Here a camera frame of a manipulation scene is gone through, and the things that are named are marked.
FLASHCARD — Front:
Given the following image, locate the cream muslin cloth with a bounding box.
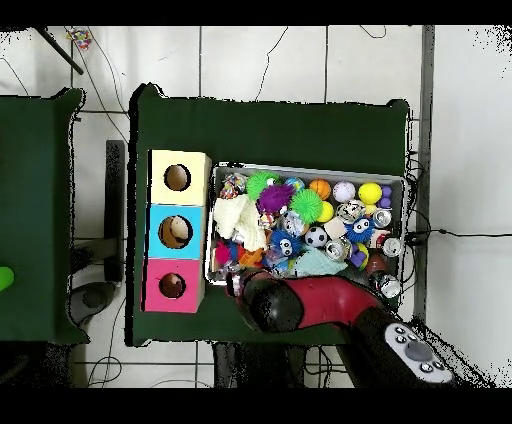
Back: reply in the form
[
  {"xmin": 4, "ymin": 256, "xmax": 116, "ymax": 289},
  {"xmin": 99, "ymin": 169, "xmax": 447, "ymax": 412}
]
[{"xmin": 211, "ymin": 193, "xmax": 268, "ymax": 253}]

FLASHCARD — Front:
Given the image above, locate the green spiky ball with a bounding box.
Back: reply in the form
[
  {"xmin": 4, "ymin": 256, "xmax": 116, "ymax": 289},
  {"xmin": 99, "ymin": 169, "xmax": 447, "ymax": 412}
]
[
  {"xmin": 289, "ymin": 188, "xmax": 325, "ymax": 226},
  {"xmin": 245, "ymin": 170, "xmax": 281, "ymax": 202}
]

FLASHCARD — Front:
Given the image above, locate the shallow clear mesh bin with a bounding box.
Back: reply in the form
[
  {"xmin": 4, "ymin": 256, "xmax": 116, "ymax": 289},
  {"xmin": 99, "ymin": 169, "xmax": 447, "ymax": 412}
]
[{"xmin": 203, "ymin": 162, "xmax": 405, "ymax": 300}]

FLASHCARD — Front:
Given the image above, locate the wooden box with three holes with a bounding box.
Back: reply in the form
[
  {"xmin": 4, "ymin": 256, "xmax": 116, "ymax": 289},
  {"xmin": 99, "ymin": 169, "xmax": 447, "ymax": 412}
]
[{"xmin": 143, "ymin": 149, "xmax": 213, "ymax": 315}]

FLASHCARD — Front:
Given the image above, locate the purple spiky ball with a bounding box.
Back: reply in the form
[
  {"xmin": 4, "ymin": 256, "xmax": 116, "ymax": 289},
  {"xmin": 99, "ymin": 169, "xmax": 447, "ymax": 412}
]
[{"xmin": 255, "ymin": 183, "xmax": 296, "ymax": 217}]

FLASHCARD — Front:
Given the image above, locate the small blue fuzzy toy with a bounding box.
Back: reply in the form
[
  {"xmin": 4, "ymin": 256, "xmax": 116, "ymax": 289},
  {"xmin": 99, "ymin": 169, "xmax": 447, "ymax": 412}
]
[{"xmin": 268, "ymin": 229, "xmax": 303, "ymax": 260}]

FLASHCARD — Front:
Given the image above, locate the orange plastic toy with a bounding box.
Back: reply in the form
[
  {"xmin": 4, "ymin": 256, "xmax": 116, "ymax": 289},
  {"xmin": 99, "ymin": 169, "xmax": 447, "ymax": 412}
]
[{"xmin": 238, "ymin": 248, "xmax": 266, "ymax": 269}]

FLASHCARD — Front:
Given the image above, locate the small soccer ball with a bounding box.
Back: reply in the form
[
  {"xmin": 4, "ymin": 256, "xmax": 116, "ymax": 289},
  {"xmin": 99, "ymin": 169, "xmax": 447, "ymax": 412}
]
[{"xmin": 304, "ymin": 226, "xmax": 329, "ymax": 249}]

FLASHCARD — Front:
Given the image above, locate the orange basketball toy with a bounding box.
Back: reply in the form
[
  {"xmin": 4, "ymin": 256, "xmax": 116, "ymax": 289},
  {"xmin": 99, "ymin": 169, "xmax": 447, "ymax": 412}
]
[{"xmin": 308, "ymin": 178, "xmax": 333, "ymax": 201}]

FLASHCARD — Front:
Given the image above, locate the mint green cloth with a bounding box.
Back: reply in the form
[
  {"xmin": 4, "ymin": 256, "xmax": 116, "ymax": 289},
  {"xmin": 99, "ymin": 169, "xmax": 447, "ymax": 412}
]
[{"xmin": 294, "ymin": 247, "xmax": 349, "ymax": 279}]

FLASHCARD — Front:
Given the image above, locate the white baseball toy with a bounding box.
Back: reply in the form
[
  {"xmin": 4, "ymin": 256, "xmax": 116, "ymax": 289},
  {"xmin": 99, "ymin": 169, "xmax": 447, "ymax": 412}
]
[{"xmin": 332, "ymin": 180, "xmax": 357, "ymax": 205}]

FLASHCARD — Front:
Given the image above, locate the blue fuzzy monster toy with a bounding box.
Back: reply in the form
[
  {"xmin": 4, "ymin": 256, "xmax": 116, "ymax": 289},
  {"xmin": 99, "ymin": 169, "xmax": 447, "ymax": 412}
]
[{"xmin": 344, "ymin": 215, "xmax": 377, "ymax": 245}]

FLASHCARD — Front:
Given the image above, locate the smooth yellow ball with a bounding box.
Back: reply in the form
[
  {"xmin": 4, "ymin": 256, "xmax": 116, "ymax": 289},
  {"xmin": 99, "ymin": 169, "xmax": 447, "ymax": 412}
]
[{"xmin": 357, "ymin": 182, "xmax": 384, "ymax": 207}]

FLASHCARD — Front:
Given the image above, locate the black power adapter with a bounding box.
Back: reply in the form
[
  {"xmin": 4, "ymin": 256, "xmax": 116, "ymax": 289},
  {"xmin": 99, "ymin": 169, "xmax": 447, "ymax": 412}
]
[{"xmin": 403, "ymin": 229, "xmax": 432, "ymax": 245}]

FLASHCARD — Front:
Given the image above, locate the side table with green cloth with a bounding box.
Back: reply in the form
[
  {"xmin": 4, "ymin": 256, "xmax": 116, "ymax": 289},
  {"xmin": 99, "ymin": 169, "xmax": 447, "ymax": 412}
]
[{"xmin": 0, "ymin": 87, "xmax": 85, "ymax": 347}]

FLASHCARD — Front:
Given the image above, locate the small colourful object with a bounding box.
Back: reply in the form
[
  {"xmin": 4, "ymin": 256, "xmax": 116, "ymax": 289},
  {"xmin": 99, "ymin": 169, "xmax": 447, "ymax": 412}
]
[{"xmin": 65, "ymin": 27, "xmax": 93, "ymax": 51}]

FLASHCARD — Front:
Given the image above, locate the black rod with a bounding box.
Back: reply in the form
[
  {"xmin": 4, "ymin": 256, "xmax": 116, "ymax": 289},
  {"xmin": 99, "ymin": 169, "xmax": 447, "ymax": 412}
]
[{"xmin": 31, "ymin": 26, "xmax": 85, "ymax": 76}]

